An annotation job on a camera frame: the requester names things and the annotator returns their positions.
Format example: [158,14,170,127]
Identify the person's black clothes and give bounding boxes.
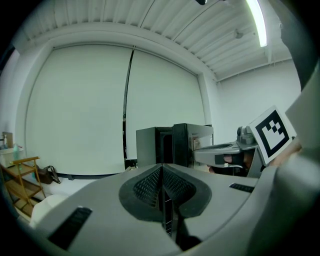
[279,0,320,91]

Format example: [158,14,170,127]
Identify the black computer monitor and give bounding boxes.
[136,122,215,173]

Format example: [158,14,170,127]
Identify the white roller blind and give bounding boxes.
[24,44,133,176]
[124,49,206,161]

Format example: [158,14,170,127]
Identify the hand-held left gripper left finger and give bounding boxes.
[34,163,183,256]

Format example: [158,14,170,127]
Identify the ceiling light tube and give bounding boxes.
[246,0,268,48]

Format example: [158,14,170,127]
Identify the person's right forearm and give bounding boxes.
[271,143,302,167]

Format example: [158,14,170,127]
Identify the wooden shelf cart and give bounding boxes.
[0,156,47,218]

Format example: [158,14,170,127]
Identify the dark handbag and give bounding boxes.
[36,164,62,185]

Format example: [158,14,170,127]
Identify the green bottle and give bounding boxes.
[12,143,22,163]

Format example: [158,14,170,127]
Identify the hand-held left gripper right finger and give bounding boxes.
[163,163,259,251]

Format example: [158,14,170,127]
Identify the white storage box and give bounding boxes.
[0,147,26,168]

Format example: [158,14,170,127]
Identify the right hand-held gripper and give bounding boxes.
[193,104,297,179]

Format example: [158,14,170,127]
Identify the person's right hand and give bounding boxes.
[208,152,254,177]

